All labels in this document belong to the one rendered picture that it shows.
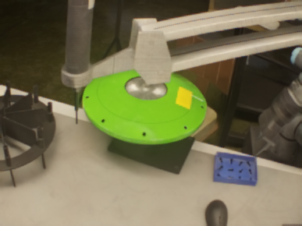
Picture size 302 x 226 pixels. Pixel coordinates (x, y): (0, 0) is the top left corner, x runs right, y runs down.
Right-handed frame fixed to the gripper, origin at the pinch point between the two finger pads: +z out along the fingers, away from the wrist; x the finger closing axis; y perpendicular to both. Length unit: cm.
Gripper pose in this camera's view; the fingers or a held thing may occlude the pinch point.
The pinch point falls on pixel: (255, 148)
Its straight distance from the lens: 95.7
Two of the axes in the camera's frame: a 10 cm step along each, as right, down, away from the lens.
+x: -1.0, 6.1, -7.9
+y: -8.3, -4.8, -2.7
